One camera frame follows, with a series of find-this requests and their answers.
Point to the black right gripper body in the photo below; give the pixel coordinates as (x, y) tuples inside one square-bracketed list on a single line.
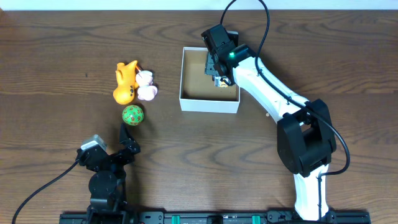
[(211, 63)]

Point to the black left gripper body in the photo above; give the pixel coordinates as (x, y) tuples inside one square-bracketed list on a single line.
[(117, 157)]

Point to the red toy fire truck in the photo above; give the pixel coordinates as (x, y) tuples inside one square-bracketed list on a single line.
[(221, 82)]

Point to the orange duck toy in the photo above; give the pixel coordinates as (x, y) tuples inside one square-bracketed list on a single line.
[(126, 80)]

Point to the pink pig toy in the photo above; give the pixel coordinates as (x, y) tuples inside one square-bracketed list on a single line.
[(147, 90)]

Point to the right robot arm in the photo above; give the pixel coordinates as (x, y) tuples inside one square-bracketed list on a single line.
[(304, 141)]

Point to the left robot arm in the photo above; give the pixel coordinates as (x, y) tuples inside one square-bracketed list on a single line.
[(108, 185)]

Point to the green number ball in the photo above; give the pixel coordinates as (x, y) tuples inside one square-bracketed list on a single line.
[(133, 115)]

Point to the white cardboard box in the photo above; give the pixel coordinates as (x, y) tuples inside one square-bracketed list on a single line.
[(198, 92)]

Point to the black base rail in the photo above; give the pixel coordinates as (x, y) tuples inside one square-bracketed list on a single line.
[(272, 216)]

